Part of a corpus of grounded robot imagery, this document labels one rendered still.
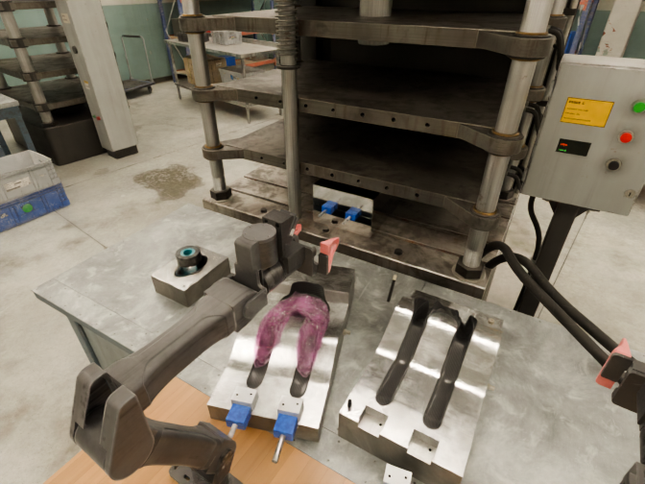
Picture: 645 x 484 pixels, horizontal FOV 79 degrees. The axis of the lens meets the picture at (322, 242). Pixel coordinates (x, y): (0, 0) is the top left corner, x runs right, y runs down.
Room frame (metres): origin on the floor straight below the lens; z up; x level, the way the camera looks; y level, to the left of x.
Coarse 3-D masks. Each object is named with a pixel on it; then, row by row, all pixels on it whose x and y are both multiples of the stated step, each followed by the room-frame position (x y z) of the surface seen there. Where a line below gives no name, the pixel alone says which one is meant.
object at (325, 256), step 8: (328, 240) 0.64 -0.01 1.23; (336, 240) 0.67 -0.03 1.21; (328, 248) 0.61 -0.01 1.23; (336, 248) 0.67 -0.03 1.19; (320, 256) 0.61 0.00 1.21; (328, 256) 0.61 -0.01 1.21; (320, 264) 0.61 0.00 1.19; (328, 264) 0.61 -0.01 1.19; (320, 272) 0.61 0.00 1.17; (328, 272) 0.61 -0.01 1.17
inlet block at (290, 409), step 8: (280, 400) 0.52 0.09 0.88; (288, 400) 0.52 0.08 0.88; (296, 400) 0.52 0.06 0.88; (280, 408) 0.50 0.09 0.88; (288, 408) 0.50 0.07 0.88; (296, 408) 0.50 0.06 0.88; (280, 416) 0.49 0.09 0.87; (288, 416) 0.49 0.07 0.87; (296, 416) 0.49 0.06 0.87; (280, 424) 0.47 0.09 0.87; (288, 424) 0.47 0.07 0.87; (296, 424) 0.48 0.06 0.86; (280, 432) 0.46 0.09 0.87; (288, 432) 0.46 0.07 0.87; (280, 440) 0.44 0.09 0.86; (288, 440) 0.45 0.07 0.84; (280, 448) 0.43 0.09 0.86
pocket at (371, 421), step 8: (368, 408) 0.50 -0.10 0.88; (360, 416) 0.48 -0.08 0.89; (368, 416) 0.50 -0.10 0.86; (376, 416) 0.49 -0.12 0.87; (384, 416) 0.48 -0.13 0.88; (360, 424) 0.48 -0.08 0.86; (368, 424) 0.48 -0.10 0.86; (376, 424) 0.48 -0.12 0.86; (384, 424) 0.48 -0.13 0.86; (376, 432) 0.46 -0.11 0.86
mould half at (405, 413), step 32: (448, 320) 0.71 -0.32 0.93; (480, 320) 0.79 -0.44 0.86; (384, 352) 0.65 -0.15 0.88; (416, 352) 0.64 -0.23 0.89; (480, 352) 0.62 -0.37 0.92; (416, 384) 0.56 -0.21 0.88; (480, 384) 0.56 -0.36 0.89; (352, 416) 0.48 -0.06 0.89; (416, 416) 0.48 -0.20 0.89; (448, 416) 0.48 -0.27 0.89; (384, 448) 0.43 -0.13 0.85; (448, 448) 0.41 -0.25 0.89; (448, 480) 0.37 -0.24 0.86
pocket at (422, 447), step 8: (416, 432) 0.45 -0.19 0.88; (416, 440) 0.44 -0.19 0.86; (424, 440) 0.44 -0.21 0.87; (432, 440) 0.43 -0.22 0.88; (408, 448) 0.42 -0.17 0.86; (416, 448) 0.42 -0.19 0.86; (424, 448) 0.42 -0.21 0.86; (432, 448) 0.42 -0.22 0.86; (416, 456) 0.40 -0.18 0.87; (424, 456) 0.41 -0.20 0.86; (432, 456) 0.41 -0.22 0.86
